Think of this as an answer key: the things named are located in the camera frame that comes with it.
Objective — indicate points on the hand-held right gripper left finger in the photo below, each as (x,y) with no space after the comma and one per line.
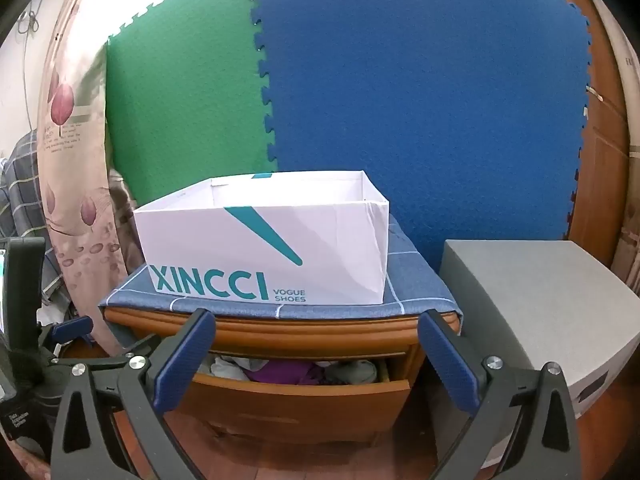
(184,360)

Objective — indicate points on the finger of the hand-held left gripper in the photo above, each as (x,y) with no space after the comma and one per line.
(72,328)
(117,349)

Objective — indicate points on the green foam mat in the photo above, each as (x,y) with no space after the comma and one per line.
(185,85)

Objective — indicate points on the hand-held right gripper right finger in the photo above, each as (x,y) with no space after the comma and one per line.
(450,360)

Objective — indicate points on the stack of cardboard boxes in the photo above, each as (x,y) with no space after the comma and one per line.
(631,110)

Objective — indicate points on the white shoe box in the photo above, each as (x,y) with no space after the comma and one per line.
(325,240)

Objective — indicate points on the floral beige pillow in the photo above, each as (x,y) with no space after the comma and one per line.
(70,185)

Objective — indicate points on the grey box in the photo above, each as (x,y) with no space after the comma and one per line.
(540,300)

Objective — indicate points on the blue foam mat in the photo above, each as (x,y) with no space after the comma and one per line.
(425,85)

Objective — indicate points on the plaid grey bedding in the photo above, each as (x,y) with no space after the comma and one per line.
(20,185)

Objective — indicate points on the wooden nightstand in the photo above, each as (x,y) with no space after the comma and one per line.
(310,328)

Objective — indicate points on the blue checked cloth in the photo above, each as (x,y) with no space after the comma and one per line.
(400,280)

